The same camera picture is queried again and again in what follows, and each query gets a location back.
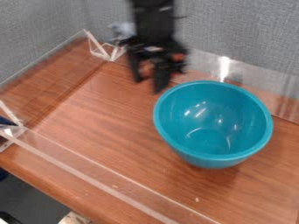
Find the clear acrylic left bracket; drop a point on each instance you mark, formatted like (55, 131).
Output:
(11, 127)

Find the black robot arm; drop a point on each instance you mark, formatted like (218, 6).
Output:
(154, 5)

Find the red toy mushroom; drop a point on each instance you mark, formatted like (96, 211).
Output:
(147, 69)

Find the clear acrylic back barrier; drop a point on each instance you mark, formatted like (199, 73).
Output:
(275, 88)

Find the clear acrylic barrier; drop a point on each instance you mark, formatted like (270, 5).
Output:
(275, 88)
(122, 188)

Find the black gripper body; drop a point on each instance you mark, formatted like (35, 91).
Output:
(152, 43)

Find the clear acrylic corner bracket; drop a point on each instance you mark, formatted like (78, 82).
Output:
(104, 51)

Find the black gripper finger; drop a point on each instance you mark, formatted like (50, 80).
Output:
(135, 67)
(162, 75)

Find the clear acrylic front barrier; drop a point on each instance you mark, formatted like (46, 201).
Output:
(122, 188)

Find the blue plastic bowl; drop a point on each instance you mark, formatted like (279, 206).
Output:
(214, 123)

